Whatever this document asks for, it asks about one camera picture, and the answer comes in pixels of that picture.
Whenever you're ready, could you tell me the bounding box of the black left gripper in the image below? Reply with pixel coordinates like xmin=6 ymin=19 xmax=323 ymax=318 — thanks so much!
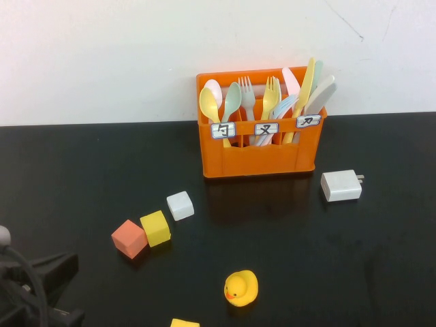
xmin=0 ymin=251 xmax=86 ymax=327

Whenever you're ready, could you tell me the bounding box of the pink plastic spoon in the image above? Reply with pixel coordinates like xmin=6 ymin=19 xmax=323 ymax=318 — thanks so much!
xmin=203 ymin=79 xmax=224 ymax=113

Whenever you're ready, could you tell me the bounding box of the black cable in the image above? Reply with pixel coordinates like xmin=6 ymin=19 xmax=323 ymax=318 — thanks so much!
xmin=0 ymin=244 xmax=49 ymax=327

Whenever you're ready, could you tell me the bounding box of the paper label reading 勺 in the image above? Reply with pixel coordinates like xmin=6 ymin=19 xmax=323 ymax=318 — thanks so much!
xmin=211 ymin=121 xmax=236 ymax=140

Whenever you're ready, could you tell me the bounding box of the yellow foam cube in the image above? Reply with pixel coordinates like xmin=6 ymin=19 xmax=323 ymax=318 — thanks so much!
xmin=140 ymin=210 xmax=172 ymax=248

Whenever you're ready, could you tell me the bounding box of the yellow plastic spoon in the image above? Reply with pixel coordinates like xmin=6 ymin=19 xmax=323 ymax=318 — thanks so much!
xmin=199 ymin=87 xmax=233 ymax=149

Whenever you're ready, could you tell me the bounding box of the pink plastic knife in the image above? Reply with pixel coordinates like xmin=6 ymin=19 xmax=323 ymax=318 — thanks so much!
xmin=281 ymin=67 xmax=302 ymax=100

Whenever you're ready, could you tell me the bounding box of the green plastic spoon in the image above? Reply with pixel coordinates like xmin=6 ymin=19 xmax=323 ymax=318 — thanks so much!
xmin=221 ymin=81 xmax=243 ymax=123

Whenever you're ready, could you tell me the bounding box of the grey plastic fork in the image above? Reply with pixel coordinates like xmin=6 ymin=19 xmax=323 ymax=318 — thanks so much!
xmin=237 ymin=76 xmax=256 ymax=122

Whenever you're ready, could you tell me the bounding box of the blue plastic fork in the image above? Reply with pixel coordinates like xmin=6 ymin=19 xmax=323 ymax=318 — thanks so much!
xmin=257 ymin=94 xmax=300 ymax=146

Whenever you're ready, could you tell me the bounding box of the grey plastic knife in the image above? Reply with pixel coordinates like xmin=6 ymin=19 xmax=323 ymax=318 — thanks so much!
xmin=304 ymin=75 xmax=337 ymax=116

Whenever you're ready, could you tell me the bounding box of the white power adapter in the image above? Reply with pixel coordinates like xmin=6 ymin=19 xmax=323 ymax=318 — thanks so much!
xmin=320 ymin=169 xmax=365 ymax=203

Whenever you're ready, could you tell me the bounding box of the green plastic knife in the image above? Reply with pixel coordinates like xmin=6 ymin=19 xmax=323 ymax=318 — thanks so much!
xmin=312 ymin=60 xmax=324 ymax=90

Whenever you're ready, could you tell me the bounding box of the orange foam cube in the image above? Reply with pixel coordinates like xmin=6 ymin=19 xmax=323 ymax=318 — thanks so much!
xmin=111 ymin=219 xmax=149 ymax=259

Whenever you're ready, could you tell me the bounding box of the yellow plastic knife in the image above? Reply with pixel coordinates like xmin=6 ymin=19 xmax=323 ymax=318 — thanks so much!
xmin=281 ymin=57 xmax=317 ymax=144

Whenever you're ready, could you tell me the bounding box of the white foam cube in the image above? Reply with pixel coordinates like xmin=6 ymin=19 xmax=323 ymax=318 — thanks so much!
xmin=166 ymin=191 xmax=196 ymax=222

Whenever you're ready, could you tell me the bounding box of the paper label reading 叉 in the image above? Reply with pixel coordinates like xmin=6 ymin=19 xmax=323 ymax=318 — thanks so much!
xmin=254 ymin=121 xmax=279 ymax=136

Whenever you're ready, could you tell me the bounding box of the yellow plastic fork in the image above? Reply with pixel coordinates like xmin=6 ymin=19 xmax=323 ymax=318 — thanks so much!
xmin=251 ymin=76 xmax=282 ymax=146

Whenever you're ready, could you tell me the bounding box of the yellow rubber duck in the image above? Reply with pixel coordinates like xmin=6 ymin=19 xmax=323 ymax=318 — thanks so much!
xmin=223 ymin=270 xmax=259 ymax=307

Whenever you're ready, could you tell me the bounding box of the orange plastic cutlery holder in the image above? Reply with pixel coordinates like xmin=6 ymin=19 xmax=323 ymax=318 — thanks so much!
xmin=196 ymin=66 xmax=328 ymax=180

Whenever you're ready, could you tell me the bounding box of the paper label reading 刀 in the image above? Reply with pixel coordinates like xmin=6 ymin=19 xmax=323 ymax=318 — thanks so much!
xmin=295 ymin=114 xmax=322 ymax=129

